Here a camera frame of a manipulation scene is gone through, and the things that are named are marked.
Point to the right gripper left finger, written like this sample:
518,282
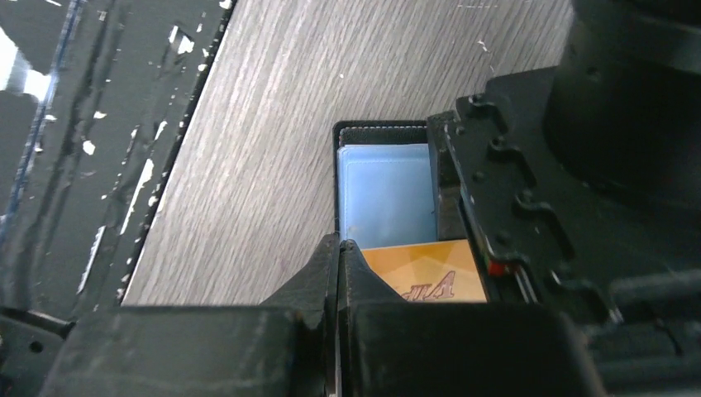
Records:
312,294

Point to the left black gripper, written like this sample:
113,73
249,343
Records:
627,276

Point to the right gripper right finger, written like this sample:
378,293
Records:
373,347

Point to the orange patterned credit card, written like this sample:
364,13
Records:
429,272

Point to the black card holder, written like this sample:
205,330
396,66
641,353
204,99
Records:
389,186

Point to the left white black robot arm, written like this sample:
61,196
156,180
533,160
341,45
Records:
623,109

